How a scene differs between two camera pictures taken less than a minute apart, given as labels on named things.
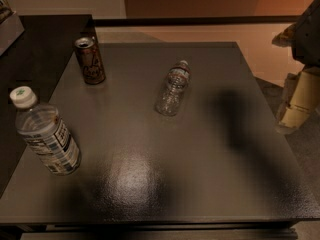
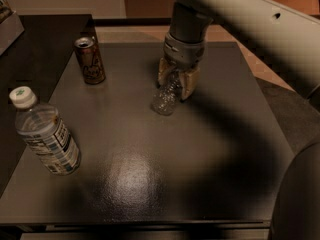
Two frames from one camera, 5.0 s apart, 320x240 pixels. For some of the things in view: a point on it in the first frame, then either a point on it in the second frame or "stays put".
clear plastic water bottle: x=173 y=88 stays put
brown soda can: x=91 y=61 stays put
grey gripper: x=307 y=39 to x=182 y=53
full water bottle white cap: x=46 y=132 stays put
